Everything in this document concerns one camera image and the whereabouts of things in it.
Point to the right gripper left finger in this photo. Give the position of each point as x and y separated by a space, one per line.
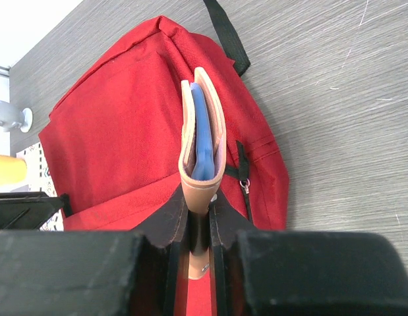
143 271

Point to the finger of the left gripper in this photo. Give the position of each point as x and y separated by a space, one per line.
27 210

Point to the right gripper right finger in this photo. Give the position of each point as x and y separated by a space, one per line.
262 272

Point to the red backpack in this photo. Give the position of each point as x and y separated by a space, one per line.
113 141

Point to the patterned placemat cloth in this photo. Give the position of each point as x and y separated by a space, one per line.
38 179

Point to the yellow mug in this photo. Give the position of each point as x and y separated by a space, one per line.
12 170

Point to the light blue cup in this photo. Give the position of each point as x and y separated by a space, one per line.
12 118

